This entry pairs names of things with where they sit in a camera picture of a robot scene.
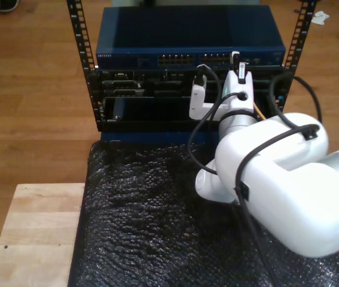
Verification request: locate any blue network switch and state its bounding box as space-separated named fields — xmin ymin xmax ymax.
xmin=96 ymin=6 xmax=286 ymax=71

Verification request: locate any black bubble wrap mat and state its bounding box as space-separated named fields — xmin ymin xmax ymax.
xmin=67 ymin=140 xmax=339 ymax=287

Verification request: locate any white crumpled paper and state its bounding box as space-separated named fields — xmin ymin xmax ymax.
xmin=311 ymin=11 xmax=331 ymax=26

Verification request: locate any black rack server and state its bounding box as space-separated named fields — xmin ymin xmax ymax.
xmin=90 ymin=69 xmax=285 ymax=99

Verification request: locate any person's shoe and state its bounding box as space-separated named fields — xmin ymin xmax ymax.
xmin=0 ymin=0 xmax=20 ymax=13

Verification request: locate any black perforated rack post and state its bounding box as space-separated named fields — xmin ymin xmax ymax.
xmin=273 ymin=0 xmax=319 ymax=114
xmin=66 ymin=0 xmax=103 ymax=132

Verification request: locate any black camera cable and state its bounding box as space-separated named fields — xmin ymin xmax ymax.
xmin=187 ymin=63 xmax=222 ymax=176

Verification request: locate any yellow network cable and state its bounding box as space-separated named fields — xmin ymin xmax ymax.
xmin=253 ymin=102 xmax=268 ymax=121

